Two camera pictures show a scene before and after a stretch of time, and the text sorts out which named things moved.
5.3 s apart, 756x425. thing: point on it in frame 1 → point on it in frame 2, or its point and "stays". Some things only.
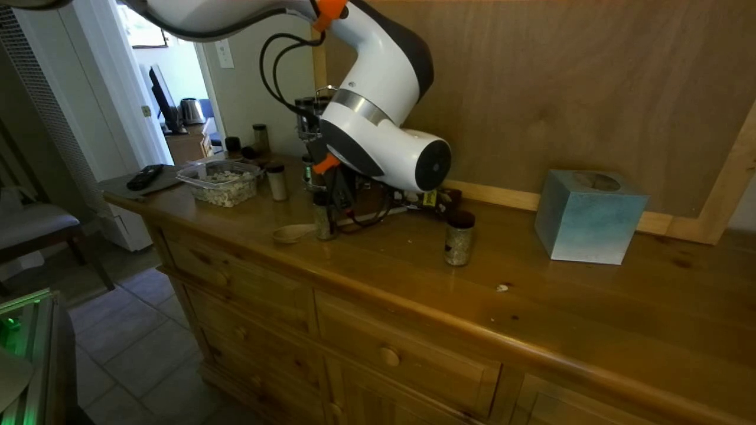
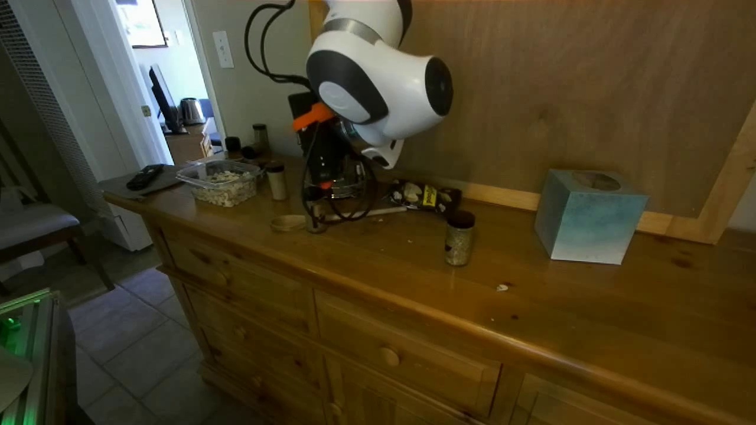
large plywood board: x=535 y=89 stays
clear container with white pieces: x=220 y=183 stays
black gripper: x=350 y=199 → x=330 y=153
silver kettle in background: x=190 y=114 stays
